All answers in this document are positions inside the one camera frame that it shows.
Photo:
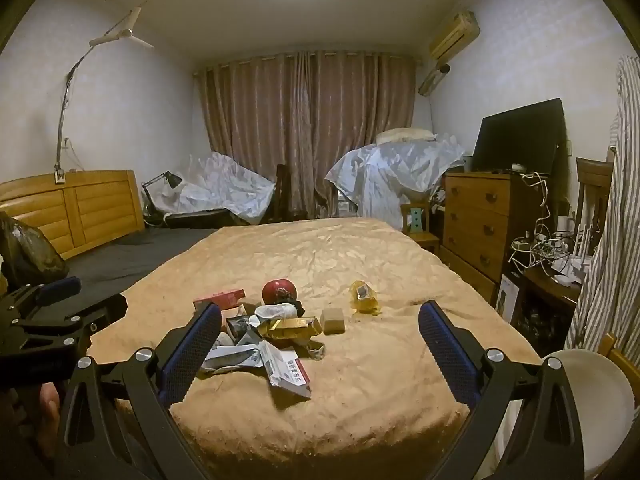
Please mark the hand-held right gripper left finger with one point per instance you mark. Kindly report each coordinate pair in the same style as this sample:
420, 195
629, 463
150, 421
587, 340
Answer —
192, 355

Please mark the dark wooden cabinet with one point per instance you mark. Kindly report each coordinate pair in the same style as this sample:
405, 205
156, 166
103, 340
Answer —
545, 290

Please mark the black flat television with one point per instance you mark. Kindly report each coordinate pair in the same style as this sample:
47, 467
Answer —
520, 135

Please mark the person's left hand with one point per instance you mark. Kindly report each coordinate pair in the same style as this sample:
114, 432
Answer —
49, 407

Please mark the dark grey bed sheet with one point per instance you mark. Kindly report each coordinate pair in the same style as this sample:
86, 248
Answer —
140, 255

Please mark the white cardboard box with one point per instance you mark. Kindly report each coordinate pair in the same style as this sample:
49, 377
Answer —
507, 292

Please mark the beige wall duct cover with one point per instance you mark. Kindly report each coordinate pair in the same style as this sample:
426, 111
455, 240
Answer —
427, 82

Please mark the wooden chest of drawers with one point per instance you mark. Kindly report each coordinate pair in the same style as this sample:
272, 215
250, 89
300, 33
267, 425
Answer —
475, 220

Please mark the wooden headboard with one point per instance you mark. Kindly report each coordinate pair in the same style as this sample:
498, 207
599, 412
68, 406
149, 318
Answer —
90, 210

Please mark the red flat box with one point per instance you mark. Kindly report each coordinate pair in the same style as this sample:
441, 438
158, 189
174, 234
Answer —
225, 298

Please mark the brown slatted wooden chair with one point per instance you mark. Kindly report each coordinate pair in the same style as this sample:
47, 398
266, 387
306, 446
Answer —
592, 180

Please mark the white plastic bin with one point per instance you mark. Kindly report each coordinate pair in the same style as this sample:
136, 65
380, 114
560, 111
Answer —
600, 410

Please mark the red apple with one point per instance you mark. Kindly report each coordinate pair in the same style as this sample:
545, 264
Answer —
277, 292

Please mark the teal small item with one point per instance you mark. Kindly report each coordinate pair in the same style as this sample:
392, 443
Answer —
415, 217

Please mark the grey and white packet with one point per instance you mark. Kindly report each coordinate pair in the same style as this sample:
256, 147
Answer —
232, 357

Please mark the brown curtain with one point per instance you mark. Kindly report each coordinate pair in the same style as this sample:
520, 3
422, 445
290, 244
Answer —
300, 125

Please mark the white wall socket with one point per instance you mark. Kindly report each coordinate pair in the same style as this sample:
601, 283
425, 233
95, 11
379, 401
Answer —
60, 176

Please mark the white packet with red label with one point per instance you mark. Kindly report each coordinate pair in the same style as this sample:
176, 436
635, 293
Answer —
285, 367

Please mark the striped hanging shirt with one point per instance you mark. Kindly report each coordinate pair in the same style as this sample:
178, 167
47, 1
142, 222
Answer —
620, 210

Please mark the yellow cellophane wrapper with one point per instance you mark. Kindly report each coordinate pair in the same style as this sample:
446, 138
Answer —
364, 300

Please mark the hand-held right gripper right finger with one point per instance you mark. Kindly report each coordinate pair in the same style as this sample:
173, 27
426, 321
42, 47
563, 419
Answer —
447, 355

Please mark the black desk lamp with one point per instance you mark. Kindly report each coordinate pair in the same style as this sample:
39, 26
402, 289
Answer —
174, 179

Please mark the black plastic bag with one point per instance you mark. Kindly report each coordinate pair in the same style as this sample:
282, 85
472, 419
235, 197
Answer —
25, 255

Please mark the low plastic-sheet-covered furniture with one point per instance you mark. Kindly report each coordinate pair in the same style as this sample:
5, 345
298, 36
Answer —
220, 185

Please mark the beige air conditioner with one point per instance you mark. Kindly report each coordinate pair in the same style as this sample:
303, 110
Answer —
452, 37

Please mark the tall plastic-sheet-covered pile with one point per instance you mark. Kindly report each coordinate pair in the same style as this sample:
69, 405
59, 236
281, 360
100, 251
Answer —
395, 165

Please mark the white ceiling fan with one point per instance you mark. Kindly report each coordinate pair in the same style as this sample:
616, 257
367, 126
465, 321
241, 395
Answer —
117, 35

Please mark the tan sponge block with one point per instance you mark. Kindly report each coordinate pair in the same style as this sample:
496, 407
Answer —
333, 322

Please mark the white router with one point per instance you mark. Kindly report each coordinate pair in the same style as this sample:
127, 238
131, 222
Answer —
582, 265

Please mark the gold carton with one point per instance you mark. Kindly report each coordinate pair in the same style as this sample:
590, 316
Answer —
295, 328

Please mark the crumpled white tissue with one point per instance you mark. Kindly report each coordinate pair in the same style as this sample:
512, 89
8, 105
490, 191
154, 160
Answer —
272, 312

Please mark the cream pillow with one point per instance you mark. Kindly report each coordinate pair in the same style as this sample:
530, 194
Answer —
405, 135

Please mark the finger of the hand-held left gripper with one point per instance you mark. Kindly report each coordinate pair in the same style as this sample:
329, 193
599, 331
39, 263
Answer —
100, 310
60, 288

